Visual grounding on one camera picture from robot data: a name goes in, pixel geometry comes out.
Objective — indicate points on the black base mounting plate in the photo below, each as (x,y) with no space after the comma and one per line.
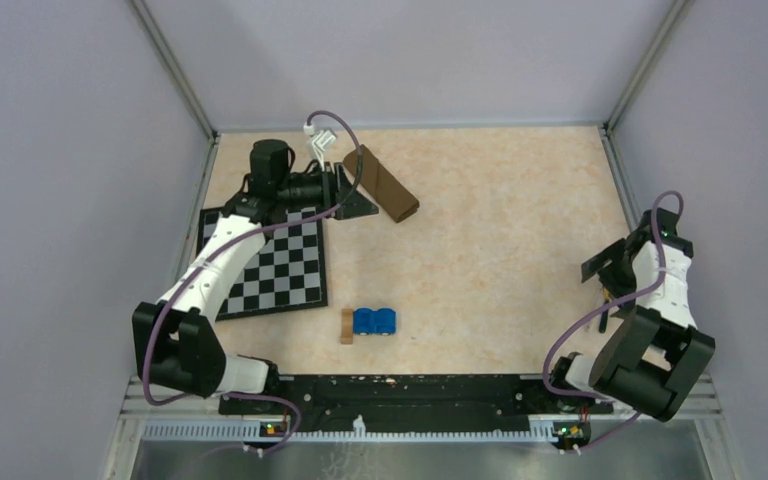
(458,403)

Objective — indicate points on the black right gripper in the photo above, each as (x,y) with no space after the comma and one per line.
(593,266)

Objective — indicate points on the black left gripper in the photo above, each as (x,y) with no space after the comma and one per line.
(334,186)

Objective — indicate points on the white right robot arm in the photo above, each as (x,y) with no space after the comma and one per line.
(656,355)

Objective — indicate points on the aluminium frame rail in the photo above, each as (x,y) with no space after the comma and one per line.
(703,402)

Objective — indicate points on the small wooden block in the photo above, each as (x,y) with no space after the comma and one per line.
(347,326)

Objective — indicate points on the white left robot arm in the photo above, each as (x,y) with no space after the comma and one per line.
(175,342)

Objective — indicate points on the black white checkerboard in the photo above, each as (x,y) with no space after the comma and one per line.
(288,274)

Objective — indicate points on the brown cloth napkin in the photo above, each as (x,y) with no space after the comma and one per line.
(385,189)

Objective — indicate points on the white cable duct strip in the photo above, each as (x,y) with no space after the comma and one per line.
(244,431)

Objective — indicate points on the blue toy car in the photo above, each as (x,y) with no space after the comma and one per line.
(382,322)

